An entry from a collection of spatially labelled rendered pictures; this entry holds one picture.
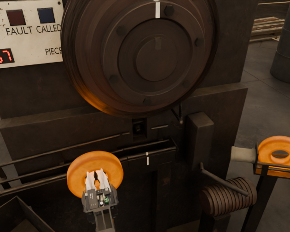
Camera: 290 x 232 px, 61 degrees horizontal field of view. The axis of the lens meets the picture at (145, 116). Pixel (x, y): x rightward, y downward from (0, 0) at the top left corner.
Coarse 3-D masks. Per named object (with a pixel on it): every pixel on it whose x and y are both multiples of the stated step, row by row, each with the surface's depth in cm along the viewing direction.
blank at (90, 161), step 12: (84, 156) 66; (96, 156) 65; (108, 156) 67; (72, 168) 65; (84, 168) 65; (96, 168) 67; (108, 168) 68; (120, 168) 69; (72, 180) 66; (84, 180) 68; (96, 180) 73; (120, 180) 72; (72, 192) 68
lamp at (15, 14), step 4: (8, 12) 67; (12, 12) 68; (16, 12) 68; (20, 12) 68; (8, 16) 68; (12, 16) 68; (16, 16) 68; (20, 16) 69; (12, 20) 69; (16, 20) 69; (20, 20) 69; (12, 24) 69; (16, 24) 70
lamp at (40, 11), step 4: (40, 12) 70; (44, 12) 70; (48, 12) 70; (40, 16) 70; (44, 16) 70; (48, 16) 71; (52, 16) 71; (44, 20) 71; (48, 20) 71; (52, 20) 72
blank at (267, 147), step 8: (280, 136) 91; (264, 144) 93; (272, 144) 91; (280, 144) 90; (288, 144) 89; (264, 152) 94; (288, 152) 90; (264, 160) 96; (272, 160) 95; (280, 160) 96; (288, 160) 93; (288, 168) 94
